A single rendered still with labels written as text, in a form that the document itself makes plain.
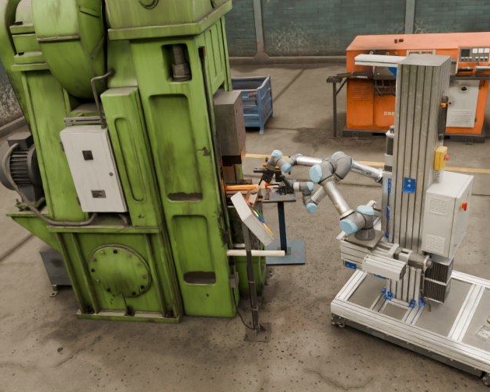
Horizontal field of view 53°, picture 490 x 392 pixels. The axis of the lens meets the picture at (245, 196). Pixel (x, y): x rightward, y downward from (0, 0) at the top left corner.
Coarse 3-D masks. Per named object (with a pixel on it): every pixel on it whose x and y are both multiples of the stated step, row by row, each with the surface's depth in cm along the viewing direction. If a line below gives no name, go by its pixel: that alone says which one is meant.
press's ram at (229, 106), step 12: (216, 96) 361; (228, 96) 359; (240, 96) 367; (216, 108) 347; (228, 108) 346; (240, 108) 367; (216, 120) 352; (228, 120) 350; (240, 120) 367; (228, 132) 355; (240, 132) 367; (228, 144) 359; (240, 144) 366
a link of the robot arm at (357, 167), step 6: (336, 156) 374; (342, 156) 371; (348, 156) 376; (336, 162) 369; (354, 162) 377; (354, 168) 377; (360, 168) 378; (366, 168) 380; (372, 168) 382; (366, 174) 381; (372, 174) 381; (378, 174) 382; (378, 180) 384
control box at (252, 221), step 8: (232, 200) 345; (240, 200) 338; (240, 208) 331; (248, 208) 325; (240, 216) 324; (248, 216) 319; (256, 216) 329; (248, 224) 322; (256, 224) 324; (256, 232) 326; (264, 232) 328; (264, 240) 331; (272, 240) 333
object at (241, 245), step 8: (248, 200) 394; (256, 200) 396; (232, 208) 388; (256, 208) 396; (232, 216) 393; (232, 224) 399; (240, 224) 398; (232, 232) 403; (240, 232) 402; (232, 240) 408; (240, 240) 406; (256, 240) 400; (240, 248) 407; (256, 248) 403
